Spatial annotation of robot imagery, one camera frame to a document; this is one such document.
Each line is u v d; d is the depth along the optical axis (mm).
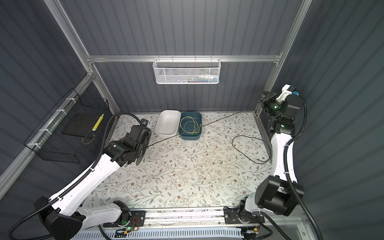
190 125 1116
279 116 547
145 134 562
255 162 936
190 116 1096
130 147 531
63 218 385
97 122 777
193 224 728
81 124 743
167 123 1128
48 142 641
